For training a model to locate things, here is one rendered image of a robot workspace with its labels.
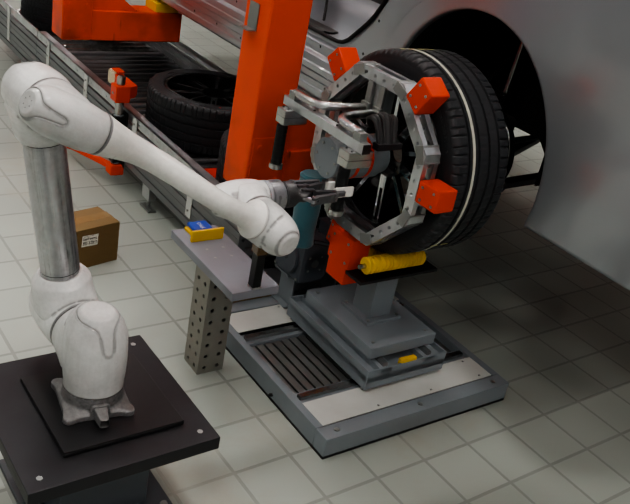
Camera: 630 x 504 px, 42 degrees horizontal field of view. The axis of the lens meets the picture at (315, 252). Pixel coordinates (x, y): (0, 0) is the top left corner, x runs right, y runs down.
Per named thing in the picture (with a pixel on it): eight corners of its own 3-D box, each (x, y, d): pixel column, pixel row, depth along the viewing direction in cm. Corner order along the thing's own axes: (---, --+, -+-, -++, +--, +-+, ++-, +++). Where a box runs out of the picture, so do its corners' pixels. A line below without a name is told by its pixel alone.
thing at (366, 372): (440, 371, 301) (447, 348, 296) (363, 392, 280) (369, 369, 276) (360, 300, 335) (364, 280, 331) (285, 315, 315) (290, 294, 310)
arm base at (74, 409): (67, 436, 203) (68, 418, 200) (49, 382, 220) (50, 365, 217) (140, 424, 211) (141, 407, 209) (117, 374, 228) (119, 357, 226)
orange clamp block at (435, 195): (432, 199, 249) (452, 212, 242) (413, 201, 244) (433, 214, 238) (438, 177, 245) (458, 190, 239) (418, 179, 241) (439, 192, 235)
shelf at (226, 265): (278, 293, 261) (279, 285, 260) (231, 302, 251) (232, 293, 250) (214, 232, 291) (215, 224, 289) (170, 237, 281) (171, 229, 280)
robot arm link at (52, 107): (121, 115, 181) (95, 95, 190) (49, 81, 168) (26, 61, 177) (92, 167, 183) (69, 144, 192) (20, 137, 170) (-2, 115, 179)
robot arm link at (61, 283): (53, 364, 217) (23, 321, 232) (111, 343, 225) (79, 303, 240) (12, 84, 176) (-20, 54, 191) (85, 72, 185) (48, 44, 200)
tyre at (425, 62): (376, 236, 311) (510, 257, 258) (325, 243, 298) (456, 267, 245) (372, 56, 300) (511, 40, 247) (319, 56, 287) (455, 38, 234)
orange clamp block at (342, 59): (364, 72, 267) (356, 46, 269) (344, 72, 263) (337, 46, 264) (352, 81, 273) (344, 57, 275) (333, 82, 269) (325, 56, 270)
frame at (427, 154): (412, 268, 258) (456, 101, 234) (396, 271, 255) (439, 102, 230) (316, 195, 296) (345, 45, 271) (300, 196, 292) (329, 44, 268)
